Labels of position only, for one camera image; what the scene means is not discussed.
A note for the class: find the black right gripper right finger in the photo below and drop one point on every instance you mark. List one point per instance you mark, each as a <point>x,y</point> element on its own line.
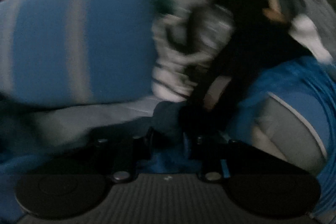
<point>255,181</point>

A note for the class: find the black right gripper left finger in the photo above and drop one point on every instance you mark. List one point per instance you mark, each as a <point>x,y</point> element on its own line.
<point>76,181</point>

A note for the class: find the blue fleece jacket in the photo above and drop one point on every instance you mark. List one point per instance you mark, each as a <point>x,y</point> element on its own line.
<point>22,149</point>

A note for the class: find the grey quilted bedspread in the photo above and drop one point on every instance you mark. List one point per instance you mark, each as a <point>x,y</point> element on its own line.
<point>66,125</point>

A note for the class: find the blue grey trimmed garment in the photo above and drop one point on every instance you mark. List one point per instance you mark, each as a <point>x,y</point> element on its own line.
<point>292,108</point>

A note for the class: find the black garment pile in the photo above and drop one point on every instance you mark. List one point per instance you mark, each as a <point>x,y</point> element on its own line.
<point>257,43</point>

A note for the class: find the right blue striped pillow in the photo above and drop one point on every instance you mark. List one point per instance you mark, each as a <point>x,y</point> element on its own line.
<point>57,53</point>

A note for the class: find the grey white patterned cloth pile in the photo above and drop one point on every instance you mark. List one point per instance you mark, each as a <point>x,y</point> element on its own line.
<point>186,46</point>

